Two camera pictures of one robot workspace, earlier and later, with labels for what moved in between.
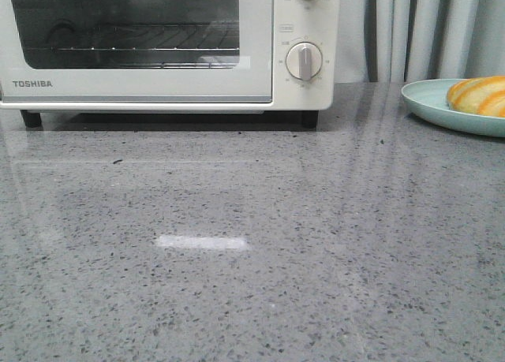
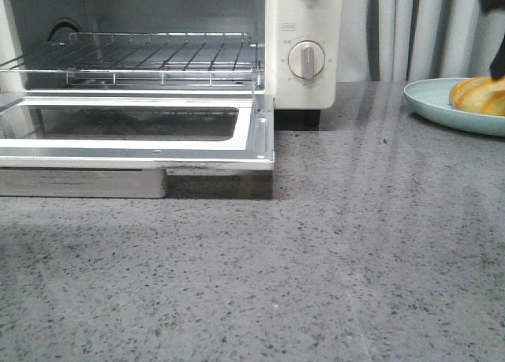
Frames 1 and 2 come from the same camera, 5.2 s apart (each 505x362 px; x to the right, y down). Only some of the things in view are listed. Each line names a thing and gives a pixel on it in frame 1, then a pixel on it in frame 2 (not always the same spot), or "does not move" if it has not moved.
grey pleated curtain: (400, 32) does not move
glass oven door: (136, 43) to (128, 167)
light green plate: (427, 98) does not move
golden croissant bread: (484, 95) does not move
